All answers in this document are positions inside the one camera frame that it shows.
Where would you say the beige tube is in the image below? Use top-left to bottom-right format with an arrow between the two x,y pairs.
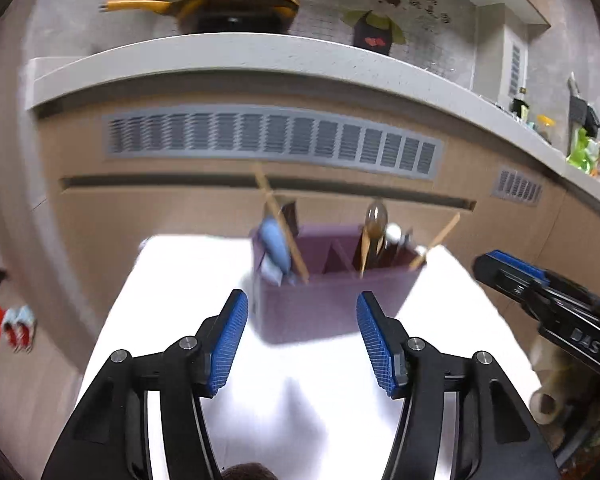
529,335 -> 588,426

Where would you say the cartoon wall poster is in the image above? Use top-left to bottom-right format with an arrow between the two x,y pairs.
200,0 -> 481,91

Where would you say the small grey vent grille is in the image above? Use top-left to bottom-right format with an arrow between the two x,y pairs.
490,165 -> 543,206

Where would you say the purple utensil holder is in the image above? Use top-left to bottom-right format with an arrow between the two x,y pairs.
250,224 -> 428,346

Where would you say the white textured mat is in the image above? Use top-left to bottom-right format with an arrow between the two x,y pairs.
77,234 -> 543,480

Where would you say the small blue slipper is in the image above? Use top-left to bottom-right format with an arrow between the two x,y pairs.
17,305 -> 38,353
1,307 -> 21,351

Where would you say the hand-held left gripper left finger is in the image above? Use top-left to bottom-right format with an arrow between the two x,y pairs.
40,289 -> 251,480

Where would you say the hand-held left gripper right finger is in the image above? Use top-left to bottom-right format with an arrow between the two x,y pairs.
356,291 -> 563,480

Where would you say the green packet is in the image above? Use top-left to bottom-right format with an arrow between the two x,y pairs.
566,127 -> 600,176

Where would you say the wooden chopstick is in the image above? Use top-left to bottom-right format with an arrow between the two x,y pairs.
409,212 -> 461,268
254,172 -> 310,283

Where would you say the blue utensil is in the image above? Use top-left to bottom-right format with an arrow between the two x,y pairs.
257,217 -> 293,276

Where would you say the white louvered panel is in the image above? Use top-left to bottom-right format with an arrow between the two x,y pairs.
497,25 -> 531,106

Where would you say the yellow frying pan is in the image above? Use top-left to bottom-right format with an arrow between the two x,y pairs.
99,0 -> 301,36

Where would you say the large grey vent grille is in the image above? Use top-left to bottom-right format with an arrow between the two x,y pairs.
102,105 -> 445,181

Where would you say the black object on countertop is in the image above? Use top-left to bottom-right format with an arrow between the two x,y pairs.
567,72 -> 600,136

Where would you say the smoky translucent plastic spoon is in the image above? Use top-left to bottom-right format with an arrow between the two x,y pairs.
364,200 -> 390,256

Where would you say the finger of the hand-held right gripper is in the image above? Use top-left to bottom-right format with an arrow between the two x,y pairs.
472,249 -> 549,311

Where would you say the grey stone countertop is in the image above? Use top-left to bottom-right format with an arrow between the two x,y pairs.
25,32 -> 600,208

